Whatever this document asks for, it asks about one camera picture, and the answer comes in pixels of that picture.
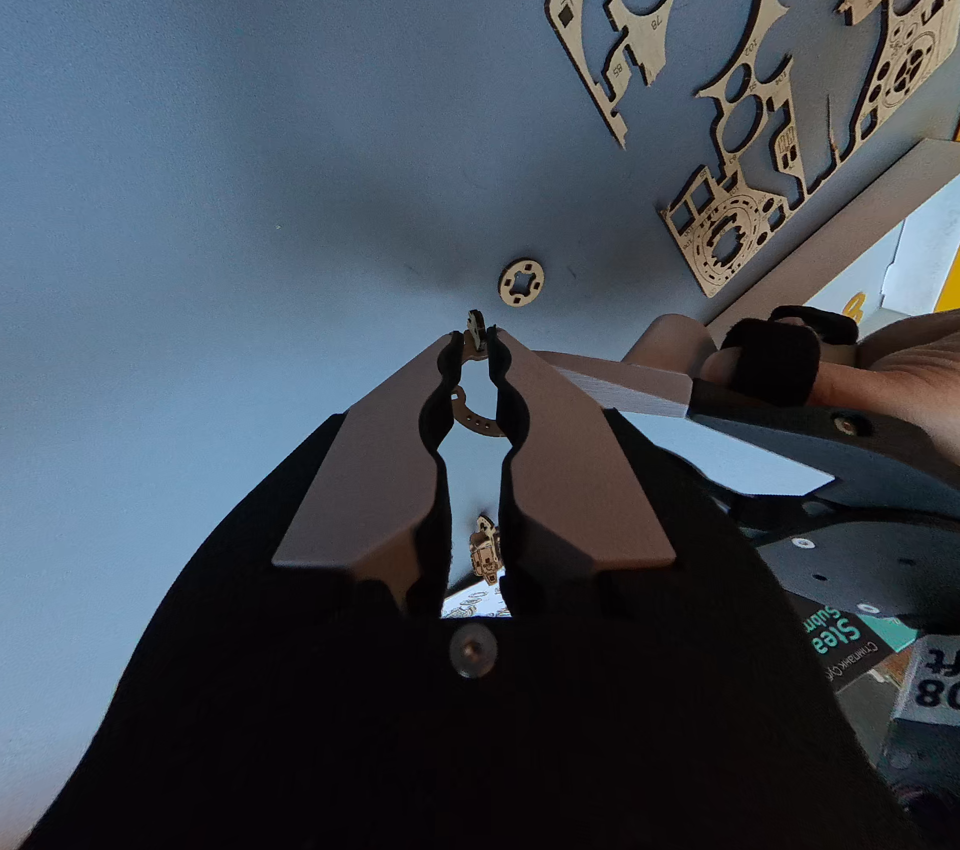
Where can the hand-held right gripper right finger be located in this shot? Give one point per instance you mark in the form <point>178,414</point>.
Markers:
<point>577,475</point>

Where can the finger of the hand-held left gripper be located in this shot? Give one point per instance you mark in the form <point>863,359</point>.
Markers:
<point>615,388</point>

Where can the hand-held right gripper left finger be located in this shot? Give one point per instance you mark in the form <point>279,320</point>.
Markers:
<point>367,475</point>

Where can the small wooden model sub-assembly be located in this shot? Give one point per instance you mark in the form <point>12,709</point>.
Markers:
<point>485,550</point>

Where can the black model kit box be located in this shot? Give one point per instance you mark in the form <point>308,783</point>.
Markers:
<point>847,640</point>

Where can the laser-cut plywood parts sheet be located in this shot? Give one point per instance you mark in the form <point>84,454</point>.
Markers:
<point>675,51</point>

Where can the pale plywood parts sheet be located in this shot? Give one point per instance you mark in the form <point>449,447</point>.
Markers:
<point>911,32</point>

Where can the person's left hand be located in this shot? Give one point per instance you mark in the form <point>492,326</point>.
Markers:
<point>900,377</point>

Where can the group of yellow rubber bands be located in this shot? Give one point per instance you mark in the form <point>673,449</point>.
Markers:
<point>852,304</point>

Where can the small round wooden disc part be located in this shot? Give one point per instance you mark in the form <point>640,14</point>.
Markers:
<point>506,281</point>

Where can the open instruction booklet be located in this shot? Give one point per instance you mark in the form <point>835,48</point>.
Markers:
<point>476,606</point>

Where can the shallow white cardboard box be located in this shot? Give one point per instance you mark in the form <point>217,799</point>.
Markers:
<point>832,227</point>

